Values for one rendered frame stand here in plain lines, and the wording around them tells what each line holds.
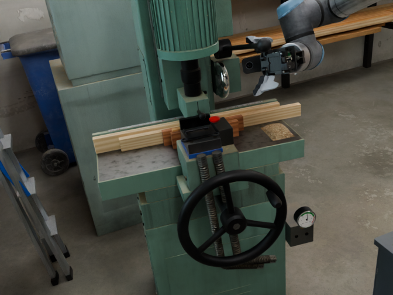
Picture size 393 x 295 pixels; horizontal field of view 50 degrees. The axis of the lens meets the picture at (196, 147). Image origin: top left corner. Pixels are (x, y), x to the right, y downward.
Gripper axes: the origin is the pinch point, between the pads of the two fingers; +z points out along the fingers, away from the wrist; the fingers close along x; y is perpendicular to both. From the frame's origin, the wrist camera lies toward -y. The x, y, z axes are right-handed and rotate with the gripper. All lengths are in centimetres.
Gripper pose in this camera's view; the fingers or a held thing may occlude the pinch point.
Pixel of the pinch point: (247, 67)
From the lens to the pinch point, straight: 111.3
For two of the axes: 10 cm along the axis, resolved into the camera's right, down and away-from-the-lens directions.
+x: 1.6, 9.7, 1.9
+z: -6.1, 2.5, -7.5
